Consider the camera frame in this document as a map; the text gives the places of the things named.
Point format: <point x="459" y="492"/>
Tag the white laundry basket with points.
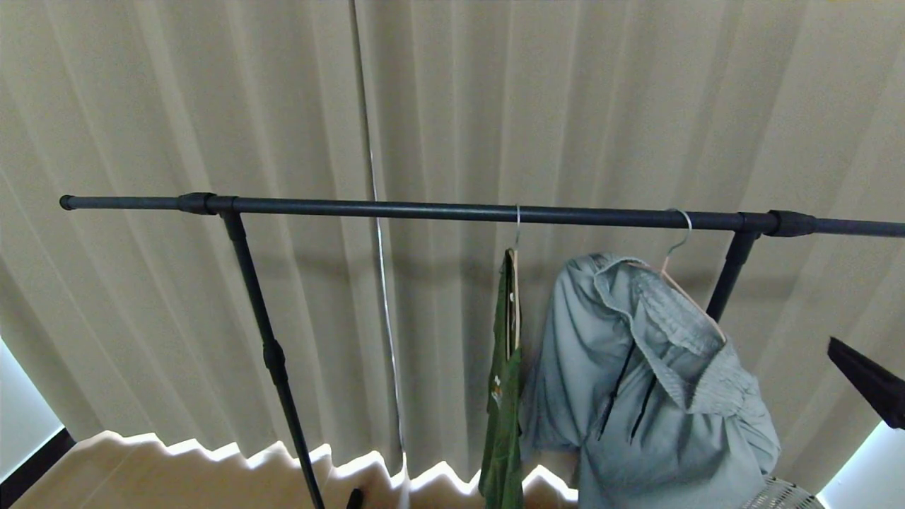
<point x="778" y="497"/>

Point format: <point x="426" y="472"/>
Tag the black clothes rack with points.
<point x="353" y="208"/>

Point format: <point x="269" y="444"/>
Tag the pale grey shorts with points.
<point x="636" y="438"/>

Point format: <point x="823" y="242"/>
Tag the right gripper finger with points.
<point x="873" y="385"/>

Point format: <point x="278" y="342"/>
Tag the pink clothes hanger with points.
<point x="517" y="304"/>
<point x="667" y="268"/>

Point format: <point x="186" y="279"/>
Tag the beige curtain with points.
<point x="177" y="106"/>

